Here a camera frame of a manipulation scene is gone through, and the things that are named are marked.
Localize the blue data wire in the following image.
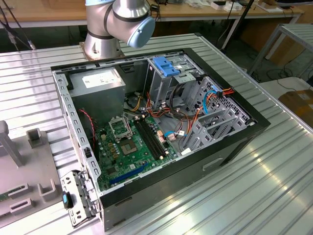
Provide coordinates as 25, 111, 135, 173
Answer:
163, 86, 218, 141

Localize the red orange yellow power wire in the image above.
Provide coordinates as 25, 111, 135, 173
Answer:
187, 87, 235, 139

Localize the metal disk bay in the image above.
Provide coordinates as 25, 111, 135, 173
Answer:
181, 75, 257, 157

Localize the black RAM slot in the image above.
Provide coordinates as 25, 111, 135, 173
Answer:
134, 119, 159, 160
140, 118, 166, 158
137, 119, 162, 159
144, 117, 169, 156

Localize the metal optical drive bay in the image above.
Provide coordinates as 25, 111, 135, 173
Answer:
142, 54, 205, 106

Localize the metal socket cover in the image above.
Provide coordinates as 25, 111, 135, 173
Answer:
108, 116, 134, 143

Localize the green motherboard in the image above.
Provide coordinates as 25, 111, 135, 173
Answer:
94, 115, 182, 192

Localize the CPU socket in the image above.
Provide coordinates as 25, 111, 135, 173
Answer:
118, 139, 138, 157

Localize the blue plastic bay latch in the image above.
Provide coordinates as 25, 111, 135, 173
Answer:
152, 56, 180, 77

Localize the grey power supply unit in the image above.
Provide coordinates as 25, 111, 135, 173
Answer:
67, 67, 127, 128

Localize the blue expansion slot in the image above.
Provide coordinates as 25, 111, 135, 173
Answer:
109, 163, 149, 186

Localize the black PC case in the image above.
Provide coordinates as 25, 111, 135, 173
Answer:
50, 47, 271, 233

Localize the long wooden desk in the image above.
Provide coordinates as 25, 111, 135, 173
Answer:
0, 0, 306, 51

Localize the blue VGA port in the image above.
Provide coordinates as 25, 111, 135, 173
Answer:
62, 190, 73, 209

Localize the small white box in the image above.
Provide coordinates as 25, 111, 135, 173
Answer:
224, 1, 244, 13
211, 0, 230, 11

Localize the grey parts rack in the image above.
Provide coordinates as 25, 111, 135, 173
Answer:
0, 119, 65, 218

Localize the black tripod pole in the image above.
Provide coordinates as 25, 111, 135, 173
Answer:
234, 0, 255, 34

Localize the red wire bundle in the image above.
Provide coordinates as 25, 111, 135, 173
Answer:
146, 92, 173, 118

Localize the yellow black wire bundle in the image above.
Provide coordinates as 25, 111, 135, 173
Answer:
123, 92, 147, 113

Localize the red black fan wire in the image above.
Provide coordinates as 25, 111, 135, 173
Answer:
78, 109, 96, 147

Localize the grey camera cable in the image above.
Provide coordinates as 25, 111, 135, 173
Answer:
0, 0, 36, 51

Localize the metal frame table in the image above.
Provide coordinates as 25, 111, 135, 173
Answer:
248, 23, 313, 83

